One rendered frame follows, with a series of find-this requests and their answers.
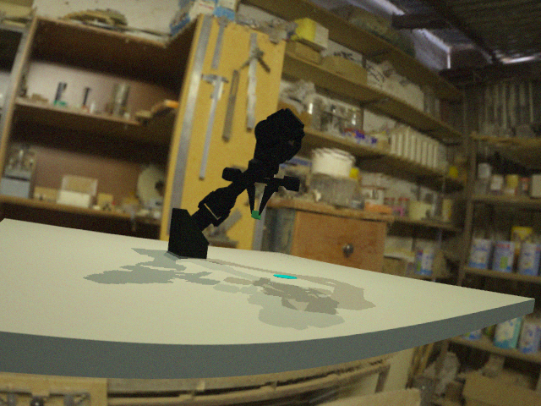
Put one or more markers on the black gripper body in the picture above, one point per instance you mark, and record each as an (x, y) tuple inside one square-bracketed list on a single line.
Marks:
[(235, 175)]

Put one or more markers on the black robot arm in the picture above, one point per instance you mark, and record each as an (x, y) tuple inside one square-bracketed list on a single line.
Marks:
[(273, 134)]

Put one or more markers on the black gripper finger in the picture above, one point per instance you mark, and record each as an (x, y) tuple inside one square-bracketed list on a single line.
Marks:
[(251, 193), (268, 192)]

